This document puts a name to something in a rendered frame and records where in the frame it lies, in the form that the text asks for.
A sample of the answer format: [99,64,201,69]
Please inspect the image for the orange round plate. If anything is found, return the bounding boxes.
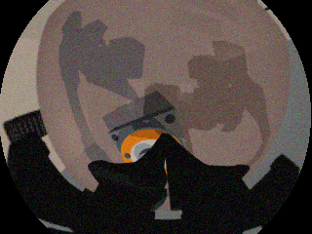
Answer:
[121,126,182,163]

